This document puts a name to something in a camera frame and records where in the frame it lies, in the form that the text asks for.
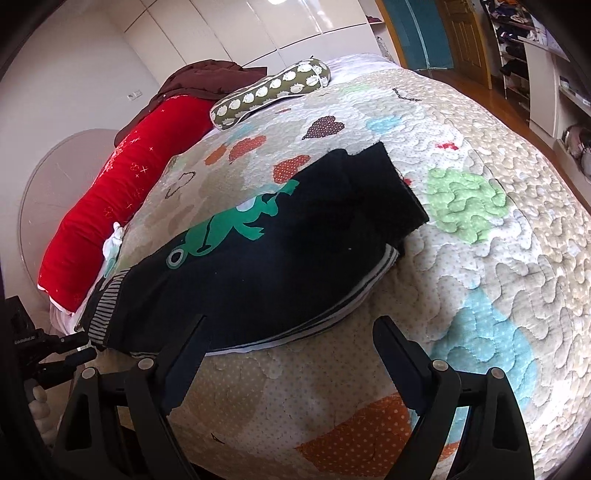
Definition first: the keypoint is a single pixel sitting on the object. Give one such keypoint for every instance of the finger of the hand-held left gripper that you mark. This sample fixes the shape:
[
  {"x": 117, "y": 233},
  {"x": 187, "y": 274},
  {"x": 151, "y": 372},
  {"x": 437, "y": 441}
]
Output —
[
  {"x": 69, "y": 341},
  {"x": 69, "y": 364}
]

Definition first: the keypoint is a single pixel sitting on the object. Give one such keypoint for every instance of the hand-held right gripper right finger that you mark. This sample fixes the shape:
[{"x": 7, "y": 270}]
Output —
[{"x": 397, "y": 364}]

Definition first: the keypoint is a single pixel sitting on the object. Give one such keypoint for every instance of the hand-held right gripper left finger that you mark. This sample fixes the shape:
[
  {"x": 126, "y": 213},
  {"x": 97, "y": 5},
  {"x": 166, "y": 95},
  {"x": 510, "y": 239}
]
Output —
[{"x": 182, "y": 364}]

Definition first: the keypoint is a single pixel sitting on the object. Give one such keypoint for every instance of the black pants with green print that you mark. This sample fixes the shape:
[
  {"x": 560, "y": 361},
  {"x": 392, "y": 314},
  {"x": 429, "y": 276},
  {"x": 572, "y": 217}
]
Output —
[{"x": 277, "y": 267}]

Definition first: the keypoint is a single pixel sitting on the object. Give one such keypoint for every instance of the person's left hand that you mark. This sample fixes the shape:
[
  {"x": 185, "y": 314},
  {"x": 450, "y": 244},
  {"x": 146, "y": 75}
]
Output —
[{"x": 41, "y": 410}]

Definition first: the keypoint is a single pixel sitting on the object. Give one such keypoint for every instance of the patchwork heart quilt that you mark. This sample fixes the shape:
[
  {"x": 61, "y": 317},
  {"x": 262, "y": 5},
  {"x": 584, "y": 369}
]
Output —
[{"x": 461, "y": 300}]

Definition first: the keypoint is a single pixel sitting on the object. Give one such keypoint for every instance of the small white cloth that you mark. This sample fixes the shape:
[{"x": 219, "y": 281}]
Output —
[{"x": 113, "y": 242}]

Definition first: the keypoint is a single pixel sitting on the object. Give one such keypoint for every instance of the round glass table top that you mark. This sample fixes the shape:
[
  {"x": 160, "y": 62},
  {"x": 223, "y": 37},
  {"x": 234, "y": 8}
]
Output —
[{"x": 51, "y": 184}]

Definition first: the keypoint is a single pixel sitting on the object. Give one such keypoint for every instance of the long red pillow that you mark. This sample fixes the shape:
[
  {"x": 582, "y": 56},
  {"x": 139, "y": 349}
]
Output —
[{"x": 120, "y": 194}]

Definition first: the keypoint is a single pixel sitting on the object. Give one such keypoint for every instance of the pale bag on shelf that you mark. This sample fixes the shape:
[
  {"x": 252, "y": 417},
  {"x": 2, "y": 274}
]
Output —
[{"x": 579, "y": 147}]

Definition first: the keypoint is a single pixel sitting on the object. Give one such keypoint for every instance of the dark brown cloth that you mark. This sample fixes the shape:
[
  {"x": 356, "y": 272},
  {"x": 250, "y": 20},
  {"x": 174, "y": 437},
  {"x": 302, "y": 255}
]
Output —
[{"x": 207, "y": 76}]

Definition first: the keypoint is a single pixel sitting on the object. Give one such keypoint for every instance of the olive dotted pillow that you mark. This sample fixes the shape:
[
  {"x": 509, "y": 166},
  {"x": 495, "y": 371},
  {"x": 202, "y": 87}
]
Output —
[{"x": 272, "y": 87}]

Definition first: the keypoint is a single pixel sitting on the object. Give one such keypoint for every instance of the white shelf unit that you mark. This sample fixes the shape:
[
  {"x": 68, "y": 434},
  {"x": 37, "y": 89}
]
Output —
[{"x": 545, "y": 87}]

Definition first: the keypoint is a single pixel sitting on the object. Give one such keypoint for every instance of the teal panel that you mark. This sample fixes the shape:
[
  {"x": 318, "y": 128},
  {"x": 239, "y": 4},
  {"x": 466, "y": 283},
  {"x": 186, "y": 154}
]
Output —
[{"x": 415, "y": 32}]

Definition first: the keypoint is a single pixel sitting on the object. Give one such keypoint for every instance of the wooden door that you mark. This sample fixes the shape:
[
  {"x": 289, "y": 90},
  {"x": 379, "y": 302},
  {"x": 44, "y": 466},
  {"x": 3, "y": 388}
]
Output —
[{"x": 466, "y": 37}]

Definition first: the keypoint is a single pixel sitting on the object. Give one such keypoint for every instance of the glossy white wardrobe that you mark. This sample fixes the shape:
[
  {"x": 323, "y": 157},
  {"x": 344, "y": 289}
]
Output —
[{"x": 231, "y": 27}]

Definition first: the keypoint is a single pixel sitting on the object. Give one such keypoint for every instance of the rack of clothes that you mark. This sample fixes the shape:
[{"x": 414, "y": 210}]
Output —
[{"x": 512, "y": 41}]

